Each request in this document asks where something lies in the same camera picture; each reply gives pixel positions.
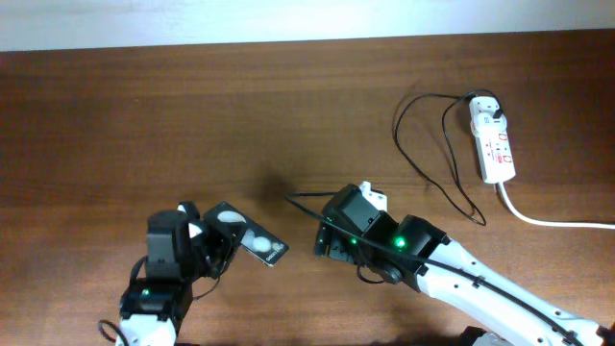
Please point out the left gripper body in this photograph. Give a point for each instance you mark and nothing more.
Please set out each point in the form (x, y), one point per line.
(206, 254)

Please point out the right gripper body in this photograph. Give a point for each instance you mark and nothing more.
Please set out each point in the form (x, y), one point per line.
(338, 244)

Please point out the black smartphone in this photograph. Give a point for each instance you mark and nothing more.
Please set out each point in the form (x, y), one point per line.
(253, 238)

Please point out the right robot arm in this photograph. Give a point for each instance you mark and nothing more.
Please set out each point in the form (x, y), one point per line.
(357, 229)

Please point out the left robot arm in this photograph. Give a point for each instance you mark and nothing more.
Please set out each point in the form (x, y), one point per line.
(181, 249)

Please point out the white USB charger adapter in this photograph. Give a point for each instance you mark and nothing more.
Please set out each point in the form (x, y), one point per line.
(487, 116)

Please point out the white power strip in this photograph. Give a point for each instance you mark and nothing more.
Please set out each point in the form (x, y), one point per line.
(495, 157)

